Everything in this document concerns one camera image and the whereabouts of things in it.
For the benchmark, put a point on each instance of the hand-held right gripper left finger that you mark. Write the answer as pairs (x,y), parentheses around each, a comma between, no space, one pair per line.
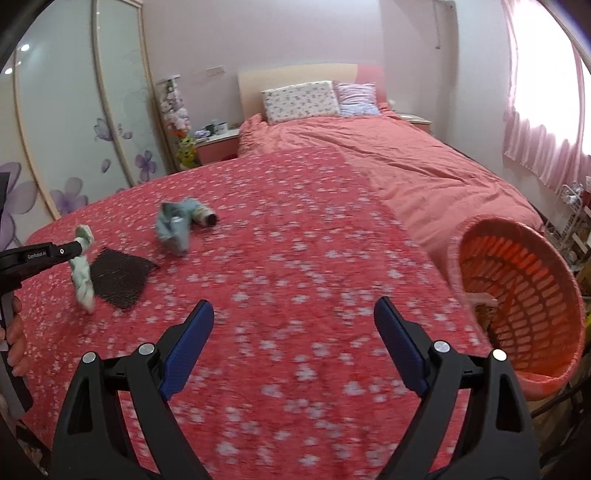
(189,350)

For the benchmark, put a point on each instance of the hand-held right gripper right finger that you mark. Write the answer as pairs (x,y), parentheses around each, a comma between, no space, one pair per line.
(401,350)

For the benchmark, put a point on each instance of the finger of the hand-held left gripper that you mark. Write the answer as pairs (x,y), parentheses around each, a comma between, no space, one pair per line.
(41,256)

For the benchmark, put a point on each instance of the mint green sock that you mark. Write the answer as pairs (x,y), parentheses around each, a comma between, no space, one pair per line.
(81,272)

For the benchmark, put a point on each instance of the orange plastic waste basket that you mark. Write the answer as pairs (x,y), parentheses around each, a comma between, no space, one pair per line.
(531,286)

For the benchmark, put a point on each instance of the person's left hand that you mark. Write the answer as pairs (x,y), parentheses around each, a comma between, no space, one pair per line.
(17,337)

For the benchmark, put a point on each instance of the black mesh cloth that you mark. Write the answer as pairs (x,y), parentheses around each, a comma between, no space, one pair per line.
(122,277)

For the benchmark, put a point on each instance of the light blue cloth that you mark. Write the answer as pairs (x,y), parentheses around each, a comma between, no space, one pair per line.
(175,226)

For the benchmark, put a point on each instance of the red floral blanket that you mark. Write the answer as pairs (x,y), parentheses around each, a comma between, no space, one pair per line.
(286,258)

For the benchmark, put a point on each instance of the wardrobe with purple flower doors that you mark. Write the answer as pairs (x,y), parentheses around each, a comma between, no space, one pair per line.
(60,115)

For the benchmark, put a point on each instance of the green plush toy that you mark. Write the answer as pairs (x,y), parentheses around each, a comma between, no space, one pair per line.
(186,150)

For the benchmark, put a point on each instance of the bed with pink duvet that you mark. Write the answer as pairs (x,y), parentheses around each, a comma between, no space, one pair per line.
(415,166)

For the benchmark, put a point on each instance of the hanging column of plush toys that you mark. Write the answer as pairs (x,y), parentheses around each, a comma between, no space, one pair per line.
(175,110)

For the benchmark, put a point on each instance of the pink white nightstand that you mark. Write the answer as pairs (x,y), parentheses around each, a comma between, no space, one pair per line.
(217,146)
(418,122)

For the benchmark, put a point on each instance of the white storage rack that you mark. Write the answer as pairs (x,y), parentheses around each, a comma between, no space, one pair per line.
(579,240)

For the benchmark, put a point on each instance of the dark mug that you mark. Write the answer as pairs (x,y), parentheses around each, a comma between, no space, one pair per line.
(211,130)

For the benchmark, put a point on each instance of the pink curtain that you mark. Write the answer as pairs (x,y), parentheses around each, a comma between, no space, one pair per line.
(535,138)

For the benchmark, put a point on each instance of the pink striped pillow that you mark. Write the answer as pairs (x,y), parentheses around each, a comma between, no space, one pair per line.
(355,99)

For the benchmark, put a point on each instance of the white floral pillow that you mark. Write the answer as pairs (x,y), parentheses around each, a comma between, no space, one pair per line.
(300,101)

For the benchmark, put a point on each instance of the beige and pink headboard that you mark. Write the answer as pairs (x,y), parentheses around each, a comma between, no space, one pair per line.
(277,76)

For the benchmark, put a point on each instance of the white wall socket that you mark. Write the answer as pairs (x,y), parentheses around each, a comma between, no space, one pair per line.
(214,70)

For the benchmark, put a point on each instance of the white wall pipe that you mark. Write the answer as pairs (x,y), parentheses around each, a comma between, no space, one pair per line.
(437,27)

